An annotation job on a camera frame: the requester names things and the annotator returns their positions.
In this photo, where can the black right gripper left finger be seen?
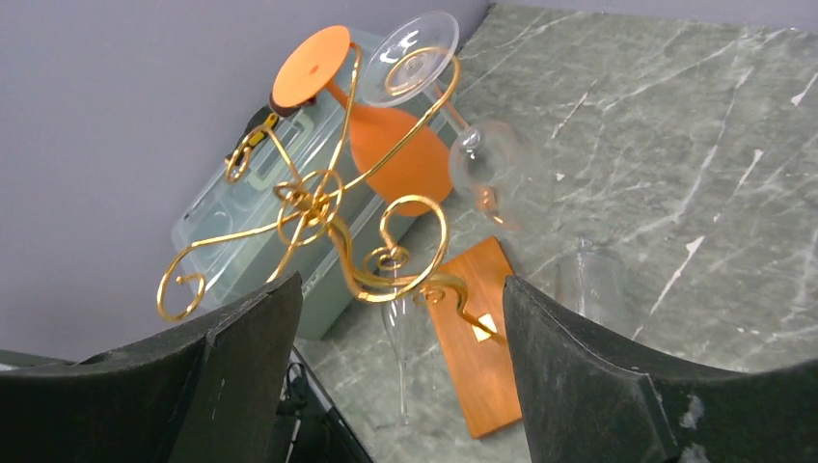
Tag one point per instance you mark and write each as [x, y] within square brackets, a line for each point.
[205, 390]

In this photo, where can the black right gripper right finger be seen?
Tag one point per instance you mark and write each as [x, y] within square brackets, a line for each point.
[588, 394]

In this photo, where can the clear plastic storage box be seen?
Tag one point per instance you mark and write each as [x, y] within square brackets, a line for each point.
[309, 207]

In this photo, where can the clear pink tinted glass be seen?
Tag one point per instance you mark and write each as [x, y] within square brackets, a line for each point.
[405, 321]

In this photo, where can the clear wine glass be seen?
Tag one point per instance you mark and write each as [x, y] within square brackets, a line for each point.
[491, 163]

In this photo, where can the orange plastic goblet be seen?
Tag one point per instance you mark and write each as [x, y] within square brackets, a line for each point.
[419, 167]

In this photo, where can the clear small glass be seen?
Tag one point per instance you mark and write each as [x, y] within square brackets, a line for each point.
[591, 278]

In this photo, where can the black yellow screwdriver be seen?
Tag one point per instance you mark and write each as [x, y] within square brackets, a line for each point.
[265, 116]

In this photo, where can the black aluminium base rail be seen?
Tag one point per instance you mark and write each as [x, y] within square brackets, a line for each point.
[308, 426]

